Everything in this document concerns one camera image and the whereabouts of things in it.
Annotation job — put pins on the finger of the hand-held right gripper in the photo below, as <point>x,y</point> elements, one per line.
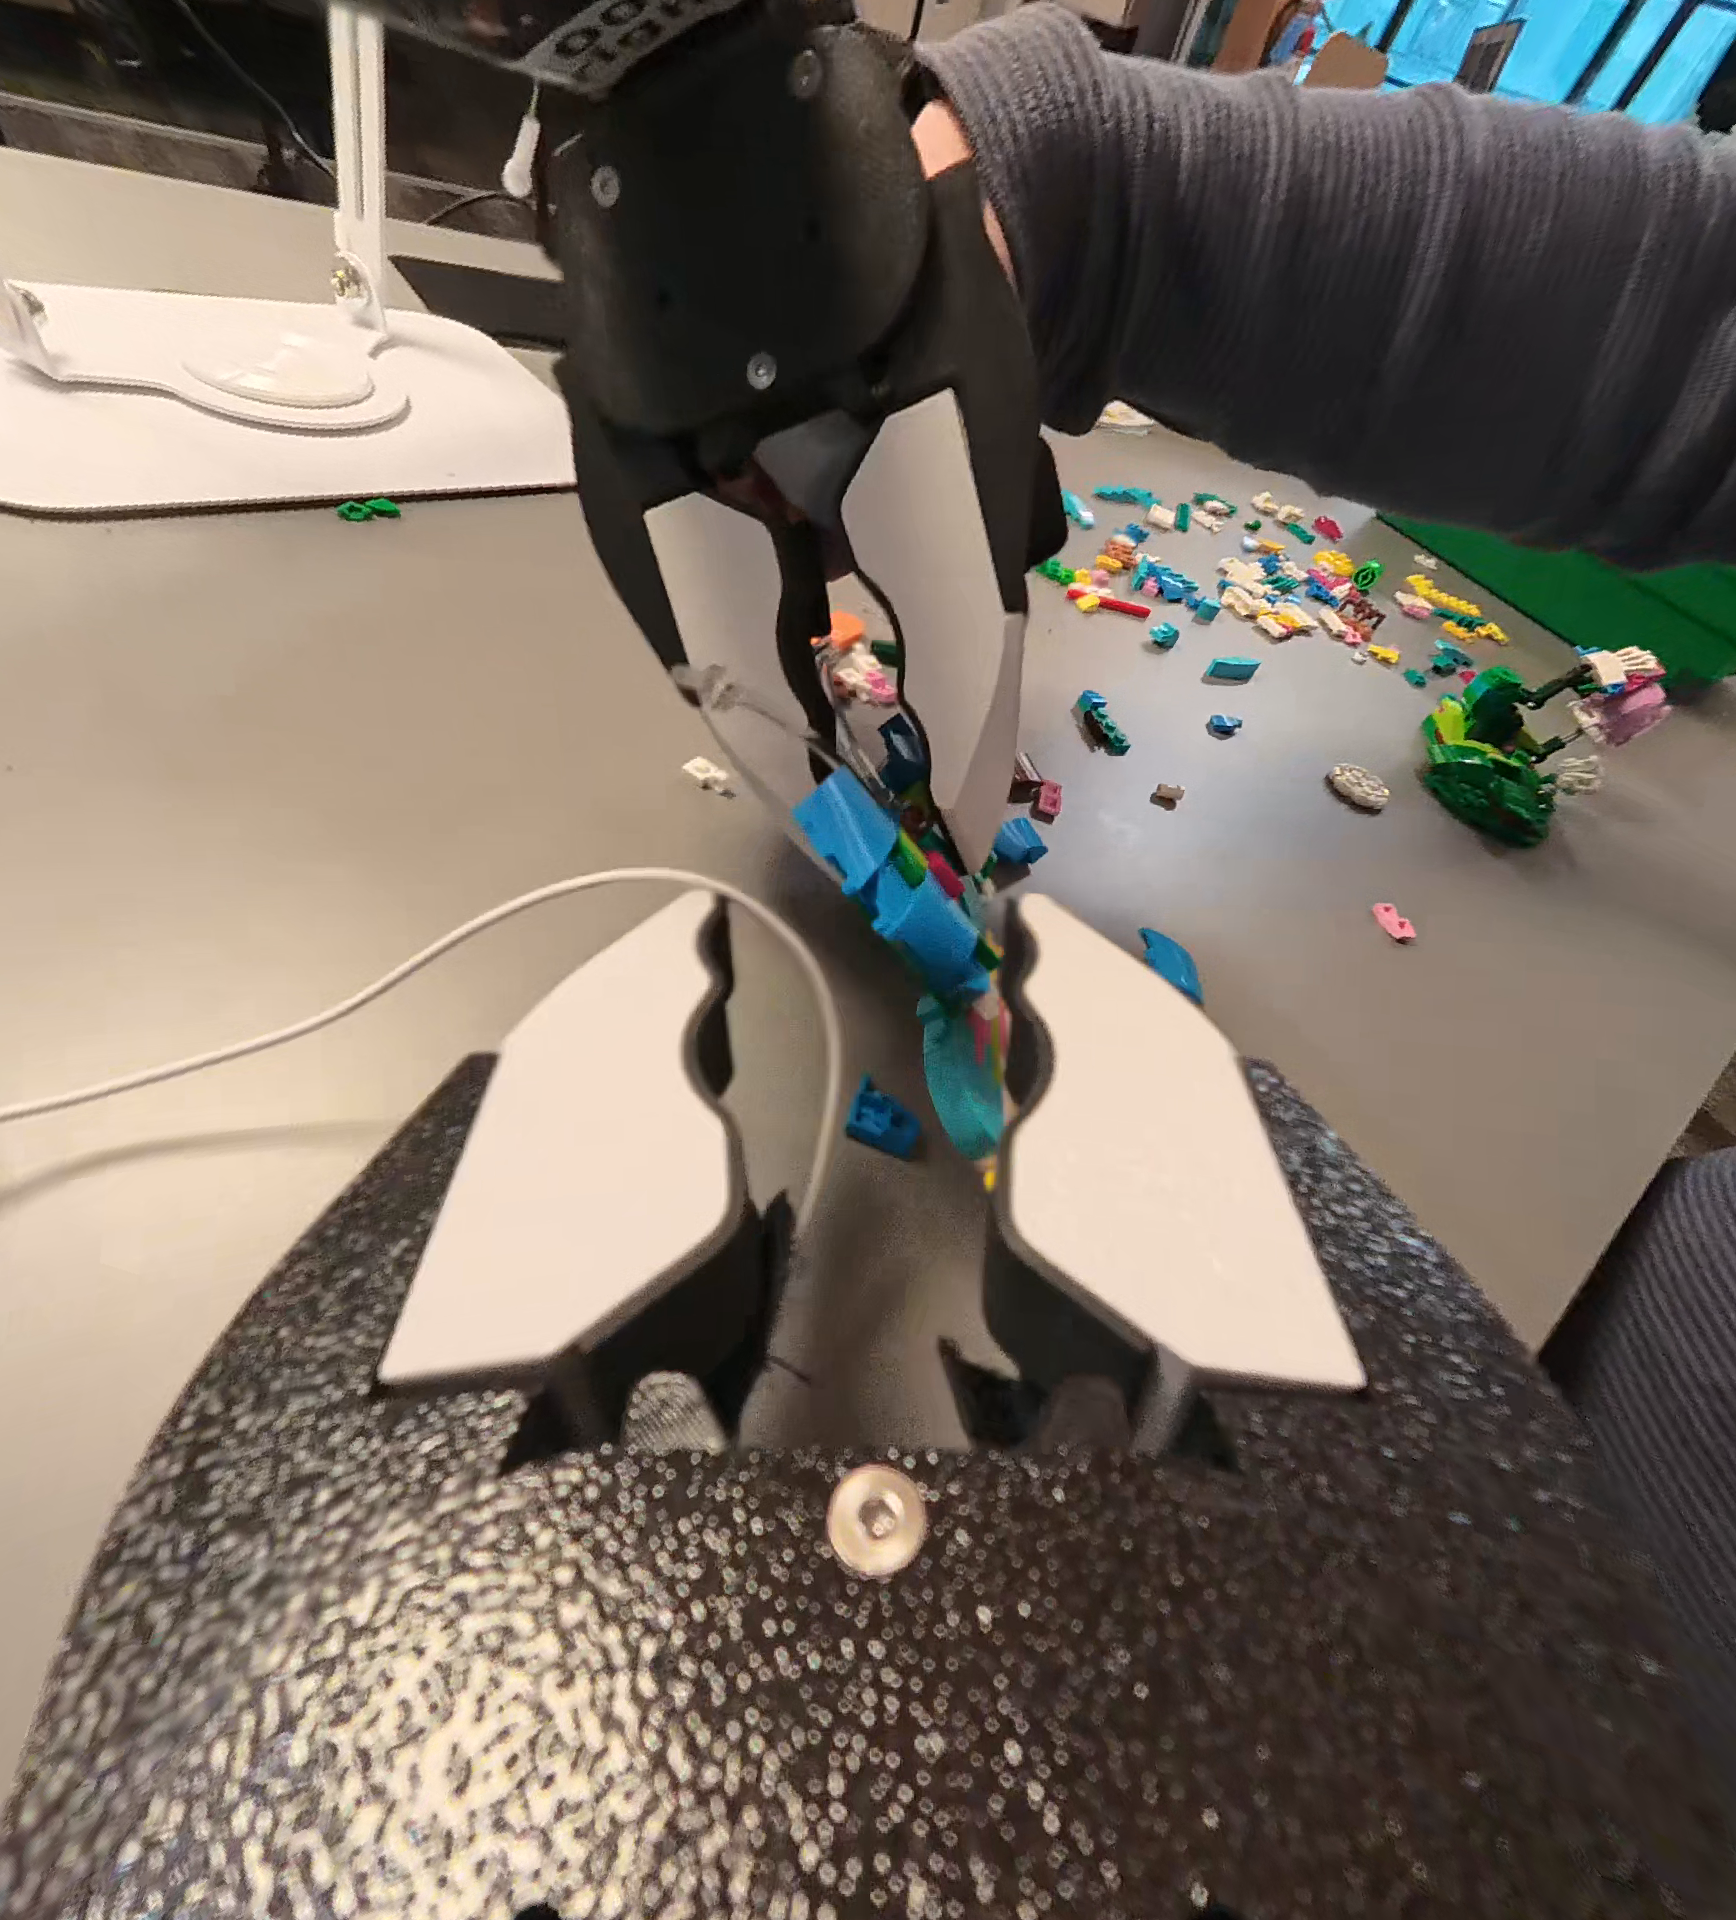
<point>716,599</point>
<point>952,599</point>

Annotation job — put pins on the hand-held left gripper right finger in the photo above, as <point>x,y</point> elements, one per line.
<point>1169,1186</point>

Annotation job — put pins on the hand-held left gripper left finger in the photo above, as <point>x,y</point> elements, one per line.
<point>569,1173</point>

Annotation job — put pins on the blue lego assembly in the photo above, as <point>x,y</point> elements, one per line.
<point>871,883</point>

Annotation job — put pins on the person's right forearm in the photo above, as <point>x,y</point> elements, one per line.
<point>1408,269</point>

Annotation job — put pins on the small white lego piece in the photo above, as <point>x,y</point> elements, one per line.
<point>710,776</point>

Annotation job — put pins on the blue and green lego piece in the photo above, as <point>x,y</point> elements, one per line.
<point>1103,723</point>

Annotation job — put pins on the blue curved lego piece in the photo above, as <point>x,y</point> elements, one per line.
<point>1174,968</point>

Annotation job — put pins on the pink lego piece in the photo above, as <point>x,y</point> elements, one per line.
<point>1396,923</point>
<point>1047,801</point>

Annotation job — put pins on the blue lego brick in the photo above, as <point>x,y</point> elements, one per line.
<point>1017,844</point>
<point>877,1118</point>

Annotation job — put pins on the flat blue lego piece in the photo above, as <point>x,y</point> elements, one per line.
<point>1234,673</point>

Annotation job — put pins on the pile of loose lego pieces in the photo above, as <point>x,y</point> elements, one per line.
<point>1260,592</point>

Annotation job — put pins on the small green lego piece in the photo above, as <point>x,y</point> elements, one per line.
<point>366,512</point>

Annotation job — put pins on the round grey lego piece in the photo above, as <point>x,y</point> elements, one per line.
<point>1357,785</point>

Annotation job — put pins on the green lego flower model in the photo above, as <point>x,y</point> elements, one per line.
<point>1485,764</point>

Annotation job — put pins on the person's right hand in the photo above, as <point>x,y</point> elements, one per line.
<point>941,142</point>

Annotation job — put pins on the person's grey sweater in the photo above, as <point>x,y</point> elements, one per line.
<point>1708,1502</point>

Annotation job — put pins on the stacked green plastic bins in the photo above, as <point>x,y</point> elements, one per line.
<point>1630,599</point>

